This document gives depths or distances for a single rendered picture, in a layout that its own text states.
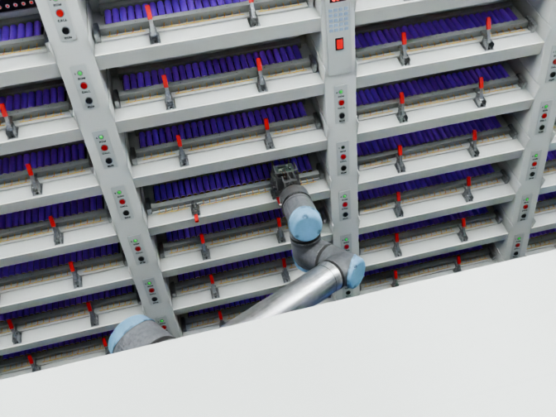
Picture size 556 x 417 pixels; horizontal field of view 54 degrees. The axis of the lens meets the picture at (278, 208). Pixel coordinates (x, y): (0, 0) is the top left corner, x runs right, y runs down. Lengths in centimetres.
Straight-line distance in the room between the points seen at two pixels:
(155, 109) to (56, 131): 27
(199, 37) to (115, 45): 22
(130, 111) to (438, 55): 92
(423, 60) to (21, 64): 111
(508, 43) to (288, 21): 70
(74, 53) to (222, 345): 133
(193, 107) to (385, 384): 140
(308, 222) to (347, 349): 127
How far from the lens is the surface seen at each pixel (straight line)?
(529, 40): 189
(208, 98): 158
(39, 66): 154
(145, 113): 158
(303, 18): 155
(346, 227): 191
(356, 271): 149
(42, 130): 163
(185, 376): 22
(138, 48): 151
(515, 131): 207
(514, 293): 25
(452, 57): 176
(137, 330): 127
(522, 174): 212
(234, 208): 176
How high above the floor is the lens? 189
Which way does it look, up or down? 36 degrees down
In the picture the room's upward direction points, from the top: 7 degrees counter-clockwise
